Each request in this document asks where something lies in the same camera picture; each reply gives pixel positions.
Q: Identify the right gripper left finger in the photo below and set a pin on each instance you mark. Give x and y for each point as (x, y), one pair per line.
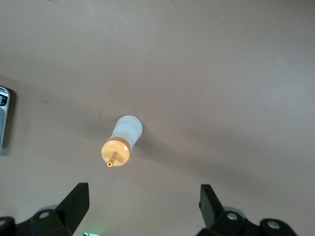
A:
(72, 209)

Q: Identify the silver digital kitchen scale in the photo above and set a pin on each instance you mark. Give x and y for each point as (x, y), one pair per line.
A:
(3, 123)

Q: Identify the sauce bottle with orange cap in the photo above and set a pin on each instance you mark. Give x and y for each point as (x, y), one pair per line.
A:
(128, 127)

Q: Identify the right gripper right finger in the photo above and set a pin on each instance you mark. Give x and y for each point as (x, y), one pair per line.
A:
(209, 206)

